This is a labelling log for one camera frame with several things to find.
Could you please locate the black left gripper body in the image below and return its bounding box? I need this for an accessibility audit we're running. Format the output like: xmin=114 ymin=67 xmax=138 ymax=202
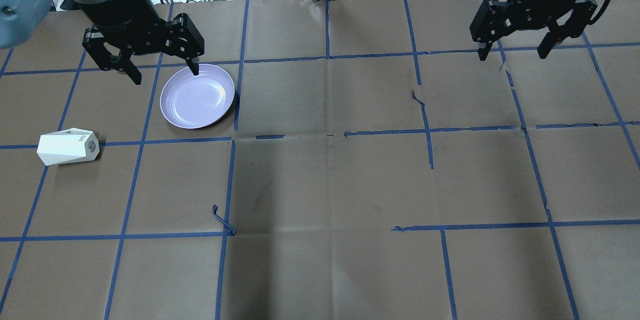
xmin=82 ymin=0 xmax=186 ymax=55

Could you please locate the white faceted mug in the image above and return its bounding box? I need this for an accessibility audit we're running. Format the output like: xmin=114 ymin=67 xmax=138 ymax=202
xmin=36 ymin=127 xmax=100 ymax=166

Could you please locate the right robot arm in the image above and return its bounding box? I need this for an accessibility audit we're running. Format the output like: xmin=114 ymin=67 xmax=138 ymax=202
xmin=470 ymin=0 xmax=611 ymax=61

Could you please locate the lavender plate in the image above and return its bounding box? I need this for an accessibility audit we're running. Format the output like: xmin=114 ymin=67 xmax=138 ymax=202
xmin=158 ymin=64 xmax=236 ymax=129

